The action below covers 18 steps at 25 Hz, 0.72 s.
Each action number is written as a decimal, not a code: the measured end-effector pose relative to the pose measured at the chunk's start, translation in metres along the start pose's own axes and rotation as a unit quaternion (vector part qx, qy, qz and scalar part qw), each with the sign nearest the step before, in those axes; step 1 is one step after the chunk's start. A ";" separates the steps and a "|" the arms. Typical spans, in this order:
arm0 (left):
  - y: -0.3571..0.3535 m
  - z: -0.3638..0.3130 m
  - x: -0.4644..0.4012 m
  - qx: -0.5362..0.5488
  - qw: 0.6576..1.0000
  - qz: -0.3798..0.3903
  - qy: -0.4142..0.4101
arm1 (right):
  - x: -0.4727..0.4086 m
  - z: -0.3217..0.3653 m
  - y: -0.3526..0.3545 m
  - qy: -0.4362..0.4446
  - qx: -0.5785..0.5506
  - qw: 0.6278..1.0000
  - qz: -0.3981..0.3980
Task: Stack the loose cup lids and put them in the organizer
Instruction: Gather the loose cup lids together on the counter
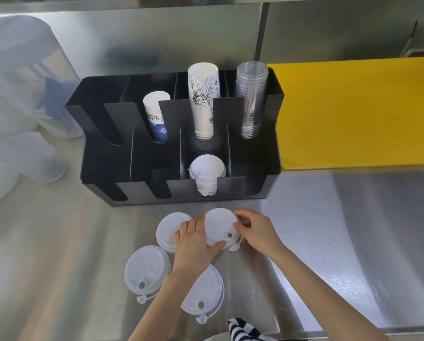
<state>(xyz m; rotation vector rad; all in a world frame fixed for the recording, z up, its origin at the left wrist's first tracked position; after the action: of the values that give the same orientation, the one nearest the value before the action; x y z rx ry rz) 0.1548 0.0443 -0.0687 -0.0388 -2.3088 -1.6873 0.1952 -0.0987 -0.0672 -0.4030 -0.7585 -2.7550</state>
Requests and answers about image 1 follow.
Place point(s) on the person's left forearm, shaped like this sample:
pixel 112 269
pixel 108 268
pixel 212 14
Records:
pixel 165 308

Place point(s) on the person's right hand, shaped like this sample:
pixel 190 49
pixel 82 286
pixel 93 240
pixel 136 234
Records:
pixel 260 232

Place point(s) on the person's right forearm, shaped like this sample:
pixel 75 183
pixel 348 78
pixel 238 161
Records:
pixel 325 298

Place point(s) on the person's right thumb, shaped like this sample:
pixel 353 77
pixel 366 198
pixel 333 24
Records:
pixel 239 229

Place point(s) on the black cup organizer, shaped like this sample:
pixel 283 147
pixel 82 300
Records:
pixel 105 166

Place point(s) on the clear plastic cup stack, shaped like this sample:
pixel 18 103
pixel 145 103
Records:
pixel 251 95

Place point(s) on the ink drawing paper cup stack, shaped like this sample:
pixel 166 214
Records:
pixel 202 99

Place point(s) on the large translucent plastic pitcher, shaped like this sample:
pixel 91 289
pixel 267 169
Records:
pixel 16 74

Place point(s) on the plain white paper cup stack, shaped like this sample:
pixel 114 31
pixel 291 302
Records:
pixel 207 170

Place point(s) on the yellow cutting board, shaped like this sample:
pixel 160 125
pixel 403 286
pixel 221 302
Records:
pixel 357 113

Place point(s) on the blue print paper cup stack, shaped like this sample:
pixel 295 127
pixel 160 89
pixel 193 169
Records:
pixel 156 115

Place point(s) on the striped navy white clothing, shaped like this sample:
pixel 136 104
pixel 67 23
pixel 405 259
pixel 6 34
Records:
pixel 249 330

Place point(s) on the person's left hand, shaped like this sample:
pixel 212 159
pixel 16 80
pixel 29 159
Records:
pixel 192 246

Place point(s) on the metal shelf post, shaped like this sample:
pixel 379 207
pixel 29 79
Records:
pixel 261 31

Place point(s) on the white plastic cup lid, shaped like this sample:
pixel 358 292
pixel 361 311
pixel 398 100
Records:
pixel 167 230
pixel 219 223
pixel 146 269
pixel 204 294

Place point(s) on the person's left thumb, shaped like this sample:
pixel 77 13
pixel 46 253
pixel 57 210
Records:
pixel 217 246

